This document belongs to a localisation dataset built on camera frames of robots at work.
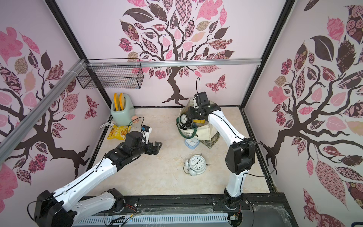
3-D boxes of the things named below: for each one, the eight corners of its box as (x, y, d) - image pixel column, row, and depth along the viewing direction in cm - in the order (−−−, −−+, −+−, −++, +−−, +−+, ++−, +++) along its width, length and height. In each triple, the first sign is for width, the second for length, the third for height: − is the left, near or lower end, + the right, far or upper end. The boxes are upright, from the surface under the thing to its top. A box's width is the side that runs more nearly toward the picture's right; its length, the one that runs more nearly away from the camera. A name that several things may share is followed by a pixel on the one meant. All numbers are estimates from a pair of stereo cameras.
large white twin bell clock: (188, 180, 83) (188, 178, 80) (180, 164, 90) (180, 161, 86) (209, 169, 87) (210, 167, 84) (200, 155, 94) (201, 152, 90)
